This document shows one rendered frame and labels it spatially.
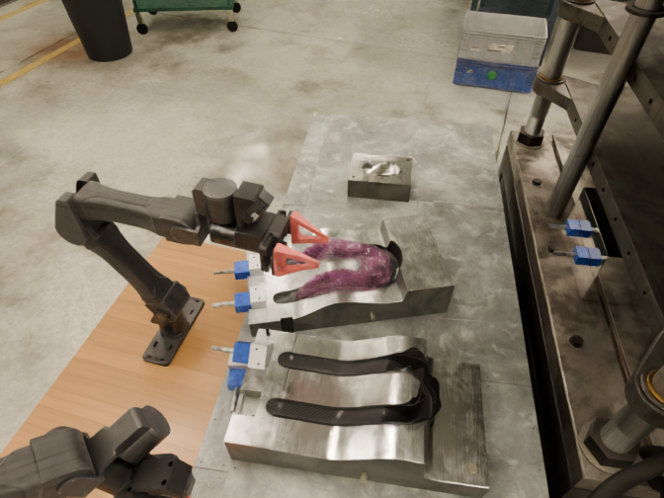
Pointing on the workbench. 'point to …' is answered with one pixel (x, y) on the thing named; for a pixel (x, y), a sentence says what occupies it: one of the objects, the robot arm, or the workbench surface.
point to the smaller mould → (380, 177)
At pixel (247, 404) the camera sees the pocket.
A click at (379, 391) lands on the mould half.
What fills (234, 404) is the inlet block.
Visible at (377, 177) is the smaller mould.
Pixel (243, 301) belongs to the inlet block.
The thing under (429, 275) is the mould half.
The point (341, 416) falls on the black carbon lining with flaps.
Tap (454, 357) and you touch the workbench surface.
